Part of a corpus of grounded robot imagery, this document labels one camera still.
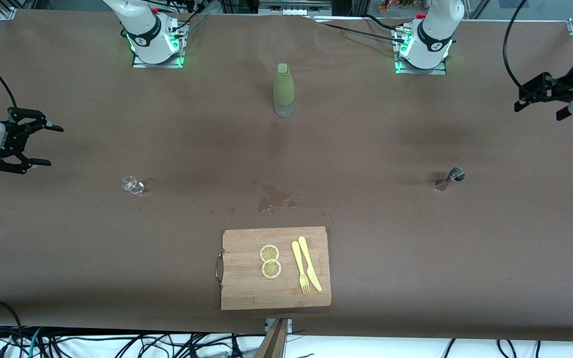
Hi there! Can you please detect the wooden beam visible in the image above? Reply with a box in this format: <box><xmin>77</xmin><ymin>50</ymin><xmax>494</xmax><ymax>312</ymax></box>
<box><xmin>254</xmin><ymin>318</ymin><xmax>289</xmax><ymax>358</ymax></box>

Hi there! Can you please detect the brown table cover sheet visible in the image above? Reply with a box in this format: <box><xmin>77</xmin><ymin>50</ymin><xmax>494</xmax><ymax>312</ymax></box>
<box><xmin>0</xmin><ymin>9</ymin><xmax>573</xmax><ymax>344</ymax></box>

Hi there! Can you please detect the yellow plastic fork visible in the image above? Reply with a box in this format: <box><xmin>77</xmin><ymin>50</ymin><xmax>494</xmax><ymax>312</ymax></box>
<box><xmin>291</xmin><ymin>241</ymin><xmax>310</xmax><ymax>294</ymax></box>

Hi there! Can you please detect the small clear glass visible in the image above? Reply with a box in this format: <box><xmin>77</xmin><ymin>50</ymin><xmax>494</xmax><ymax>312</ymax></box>
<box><xmin>121</xmin><ymin>176</ymin><xmax>144</xmax><ymax>194</ymax></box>

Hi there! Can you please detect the green sleeved clear bottle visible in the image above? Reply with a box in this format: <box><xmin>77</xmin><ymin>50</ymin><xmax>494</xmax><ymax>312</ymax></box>
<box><xmin>273</xmin><ymin>63</ymin><xmax>295</xmax><ymax>118</ymax></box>

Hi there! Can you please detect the teal cable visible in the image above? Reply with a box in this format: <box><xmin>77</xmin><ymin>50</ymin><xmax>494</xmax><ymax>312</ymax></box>
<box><xmin>27</xmin><ymin>327</ymin><xmax>44</xmax><ymax>358</ymax></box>

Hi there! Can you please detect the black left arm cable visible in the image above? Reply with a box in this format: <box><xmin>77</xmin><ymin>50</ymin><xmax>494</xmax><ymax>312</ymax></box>
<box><xmin>502</xmin><ymin>0</ymin><xmax>531</xmax><ymax>90</ymax></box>

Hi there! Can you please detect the steel measuring cup jigger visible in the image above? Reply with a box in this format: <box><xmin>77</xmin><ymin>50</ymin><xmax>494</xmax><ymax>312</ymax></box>
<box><xmin>434</xmin><ymin>167</ymin><xmax>466</xmax><ymax>191</ymax></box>

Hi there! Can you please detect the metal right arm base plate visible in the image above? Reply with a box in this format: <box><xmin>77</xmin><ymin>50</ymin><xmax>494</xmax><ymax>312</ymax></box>
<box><xmin>132</xmin><ymin>22</ymin><xmax>186</xmax><ymax>69</ymax></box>

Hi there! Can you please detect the brown liquid spill puddle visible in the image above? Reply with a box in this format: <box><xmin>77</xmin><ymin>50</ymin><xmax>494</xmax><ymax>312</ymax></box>
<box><xmin>253</xmin><ymin>180</ymin><xmax>299</xmax><ymax>214</ymax></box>

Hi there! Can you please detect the small metal bracket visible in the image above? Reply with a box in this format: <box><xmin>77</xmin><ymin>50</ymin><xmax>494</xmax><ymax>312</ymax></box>
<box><xmin>265</xmin><ymin>318</ymin><xmax>293</xmax><ymax>333</ymax></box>

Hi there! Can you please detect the yellow plastic knife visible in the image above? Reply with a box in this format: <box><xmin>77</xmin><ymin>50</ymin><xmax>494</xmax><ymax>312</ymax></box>
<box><xmin>298</xmin><ymin>236</ymin><xmax>323</xmax><ymax>292</ymax></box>

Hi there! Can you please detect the grey device box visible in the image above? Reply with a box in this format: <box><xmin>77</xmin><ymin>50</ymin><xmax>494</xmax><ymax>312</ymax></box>
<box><xmin>259</xmin><ymin>0</ymin><xmax>332</xmax><ymax>16</ymax></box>

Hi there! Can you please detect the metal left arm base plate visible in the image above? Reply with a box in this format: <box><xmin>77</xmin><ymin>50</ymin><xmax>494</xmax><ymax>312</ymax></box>
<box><xmin>393</xmin><ymin>27</ymin><xmax>449</xmax><ymax>75</ymax></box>

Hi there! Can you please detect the wooden cutting board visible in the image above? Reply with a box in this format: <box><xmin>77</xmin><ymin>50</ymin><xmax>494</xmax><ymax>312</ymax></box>
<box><xmin>216</xmin><ymin>226</ymin><xmax>332</xmax><ymax>311</ymax></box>

